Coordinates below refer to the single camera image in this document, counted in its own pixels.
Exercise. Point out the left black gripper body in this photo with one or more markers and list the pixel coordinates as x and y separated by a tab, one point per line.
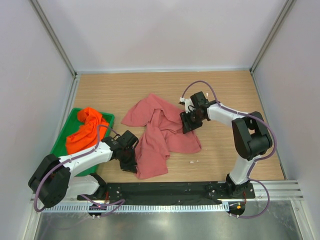
127	161

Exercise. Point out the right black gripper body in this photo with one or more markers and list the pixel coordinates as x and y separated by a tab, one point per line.
192	119

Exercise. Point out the pink t shirt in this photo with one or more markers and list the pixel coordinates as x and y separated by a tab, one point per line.
163	135

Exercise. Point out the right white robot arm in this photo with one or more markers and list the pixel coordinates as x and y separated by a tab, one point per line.
250	134

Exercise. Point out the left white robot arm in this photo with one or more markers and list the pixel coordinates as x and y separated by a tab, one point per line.
57	178

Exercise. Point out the orange t shirt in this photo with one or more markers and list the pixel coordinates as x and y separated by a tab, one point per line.
87	134

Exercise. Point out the green plastic tray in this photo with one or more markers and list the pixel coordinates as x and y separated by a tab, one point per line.
72	125

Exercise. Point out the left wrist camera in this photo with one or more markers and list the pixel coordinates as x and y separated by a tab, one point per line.
127	140

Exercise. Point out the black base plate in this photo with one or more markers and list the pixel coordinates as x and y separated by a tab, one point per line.
171	193

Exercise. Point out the slotted white cable duct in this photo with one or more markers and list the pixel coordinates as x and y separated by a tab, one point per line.
86	207

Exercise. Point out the aluminium rail profile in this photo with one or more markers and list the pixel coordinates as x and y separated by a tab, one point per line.
275	190

